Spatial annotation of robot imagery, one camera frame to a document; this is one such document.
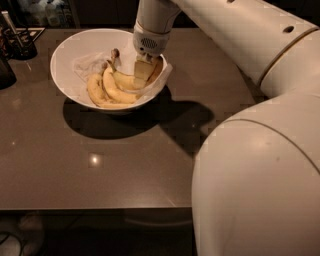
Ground black mesh pen holder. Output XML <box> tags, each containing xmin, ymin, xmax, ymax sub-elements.
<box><xmin>3</xmin><ymin>28</ymin><xmax>37</xmax><ymax>60</ymax></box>

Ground white paper sheet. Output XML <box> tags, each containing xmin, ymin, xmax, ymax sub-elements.
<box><xmin>73</xmin><ymin>46</ymin><xmax>172</xmax><ymax>110</ymax></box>

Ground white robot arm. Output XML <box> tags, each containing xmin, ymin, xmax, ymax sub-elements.
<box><xmin>134</xmin><ymin>0</ymin><xmax>320</xmax><ymax>256</ymax></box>

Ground white object under table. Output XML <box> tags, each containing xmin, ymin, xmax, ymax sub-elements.
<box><xmin>0</xmin><ymin>212</ymin><xmax>44</xmax><ymax>256</ymax></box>

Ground white ceramic bowl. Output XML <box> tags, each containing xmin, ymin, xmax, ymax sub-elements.
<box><xmin>50</xmin><ymin>29</ymin><xmax>162</xmax><ymax>114</ymax></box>

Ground yellow banana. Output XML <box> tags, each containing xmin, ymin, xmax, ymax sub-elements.
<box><xmin>103</xmin><ymin>48</ymin><xmax>140</xmax><ymax>104</ymax></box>
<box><xmin>87</xmin><ymin>72</ymin><xmax>128</xmax><ymax>108</ymax></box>
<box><xmin>107</xmin><ymin>57</ymin><xmax>163</xmax><ymax>91</ymax></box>

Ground dark round container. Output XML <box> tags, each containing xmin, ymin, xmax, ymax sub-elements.
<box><xmin>0</xmin><ymin>55</ymin><xmax>17</xmax><ymax>89</ymax></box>

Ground plastic bottles in background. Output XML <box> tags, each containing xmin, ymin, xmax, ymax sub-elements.
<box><xmin>17</xmin><ymin>0</ymin><xmax>75</xmax><ymax>28</ymax></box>

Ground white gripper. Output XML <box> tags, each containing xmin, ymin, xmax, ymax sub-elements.
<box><xmin>133</xmin><ymin>21</ymin><xmax>170</xmax><ymax>89</ymax></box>

